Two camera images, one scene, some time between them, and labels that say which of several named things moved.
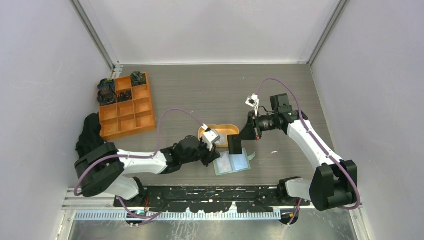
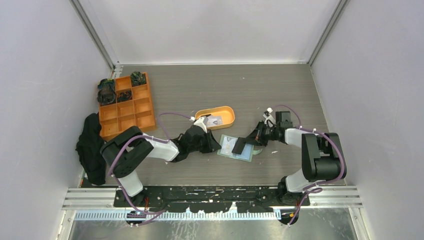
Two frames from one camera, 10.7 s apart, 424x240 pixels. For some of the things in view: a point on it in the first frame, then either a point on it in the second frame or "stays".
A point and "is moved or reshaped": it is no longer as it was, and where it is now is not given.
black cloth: x=90 y=136 stays
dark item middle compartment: x=124 y=96 stays
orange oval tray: x=224 y=130 -> x=227 y=112
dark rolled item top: x=138 y=78 stays
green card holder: x=232 y=163 is moved or reshaped
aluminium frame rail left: x=81 y=15 stays
